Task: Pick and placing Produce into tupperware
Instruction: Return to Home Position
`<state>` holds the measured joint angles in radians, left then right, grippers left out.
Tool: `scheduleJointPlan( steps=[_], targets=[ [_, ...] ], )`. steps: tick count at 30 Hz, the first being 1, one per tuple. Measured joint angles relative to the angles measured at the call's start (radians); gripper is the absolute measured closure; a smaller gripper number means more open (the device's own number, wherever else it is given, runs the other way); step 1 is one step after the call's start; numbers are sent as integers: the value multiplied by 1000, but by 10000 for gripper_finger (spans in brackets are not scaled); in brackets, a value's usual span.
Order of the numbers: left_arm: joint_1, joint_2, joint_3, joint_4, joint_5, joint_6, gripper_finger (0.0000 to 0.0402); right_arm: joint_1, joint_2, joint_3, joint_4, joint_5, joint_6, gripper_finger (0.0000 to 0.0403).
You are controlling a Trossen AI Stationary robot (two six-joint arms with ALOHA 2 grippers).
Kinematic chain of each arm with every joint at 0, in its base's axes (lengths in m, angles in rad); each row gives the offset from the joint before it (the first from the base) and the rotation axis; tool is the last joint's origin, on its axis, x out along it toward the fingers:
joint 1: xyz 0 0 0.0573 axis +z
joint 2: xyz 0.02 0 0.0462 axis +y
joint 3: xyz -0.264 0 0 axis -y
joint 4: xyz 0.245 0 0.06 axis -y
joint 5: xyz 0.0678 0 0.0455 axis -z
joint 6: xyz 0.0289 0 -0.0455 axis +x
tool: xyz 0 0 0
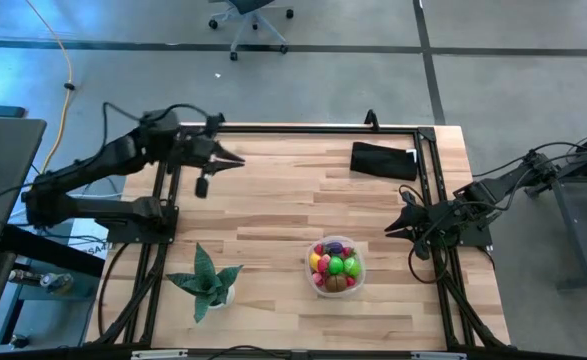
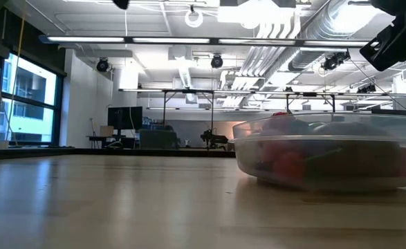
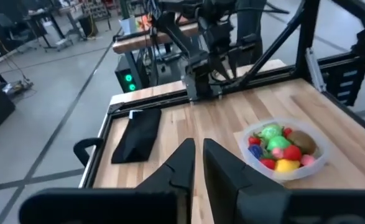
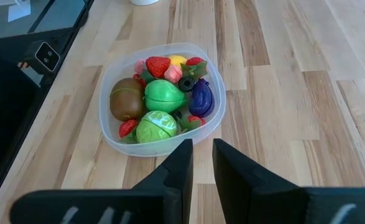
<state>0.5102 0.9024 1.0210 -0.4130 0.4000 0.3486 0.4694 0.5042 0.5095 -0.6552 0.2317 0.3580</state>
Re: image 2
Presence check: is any dark low cabinet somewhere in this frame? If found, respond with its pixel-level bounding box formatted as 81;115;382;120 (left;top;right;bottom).
139;129;180;150

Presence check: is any purple toy eggplant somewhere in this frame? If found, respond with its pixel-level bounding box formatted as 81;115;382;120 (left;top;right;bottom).
259;116;313;138

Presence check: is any long ceiling light bar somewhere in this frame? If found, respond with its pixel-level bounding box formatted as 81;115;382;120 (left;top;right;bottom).
38;33;380;48

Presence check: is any large window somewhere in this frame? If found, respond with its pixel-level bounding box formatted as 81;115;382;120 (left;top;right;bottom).
0;51;67;146

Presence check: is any black background robot rig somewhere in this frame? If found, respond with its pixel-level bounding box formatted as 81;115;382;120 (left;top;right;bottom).
200;128;230;150

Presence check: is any black metal frame stand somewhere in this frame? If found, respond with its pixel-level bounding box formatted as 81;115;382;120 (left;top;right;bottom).
160;89;216;139

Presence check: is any clear plastic tupperware container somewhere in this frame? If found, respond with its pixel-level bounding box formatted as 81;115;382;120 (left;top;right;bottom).
228;112;406;193

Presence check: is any black flat box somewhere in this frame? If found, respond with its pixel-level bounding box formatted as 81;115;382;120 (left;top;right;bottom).
371;108;406;117

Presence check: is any round black ceiling camera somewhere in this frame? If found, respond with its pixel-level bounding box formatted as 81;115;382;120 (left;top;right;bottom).
210;54;224;69
95;57;111;73

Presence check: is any black ceiling camera cluster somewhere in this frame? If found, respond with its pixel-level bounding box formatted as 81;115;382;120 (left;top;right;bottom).
320;50;351;72

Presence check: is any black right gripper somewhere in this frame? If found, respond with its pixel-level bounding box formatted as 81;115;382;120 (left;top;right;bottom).
359;13;406;72

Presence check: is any black computer monitor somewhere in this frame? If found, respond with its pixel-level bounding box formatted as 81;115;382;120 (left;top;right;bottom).
107;106;144;131

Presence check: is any white hanging ring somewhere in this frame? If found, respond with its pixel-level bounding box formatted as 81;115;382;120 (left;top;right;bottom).
184;8;204;29

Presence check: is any silver ceiling duct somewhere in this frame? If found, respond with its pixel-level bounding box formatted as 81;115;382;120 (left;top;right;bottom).
287;0;380;72

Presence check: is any pink round toy fruit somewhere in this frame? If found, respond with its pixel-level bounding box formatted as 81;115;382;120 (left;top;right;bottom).
270;141;308;181

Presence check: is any brown toy kiwi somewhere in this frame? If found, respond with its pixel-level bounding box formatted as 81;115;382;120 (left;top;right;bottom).
313;121;397;181

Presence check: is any black aluminium table frame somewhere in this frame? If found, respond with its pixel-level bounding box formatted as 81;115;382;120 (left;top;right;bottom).
0;147;238;160

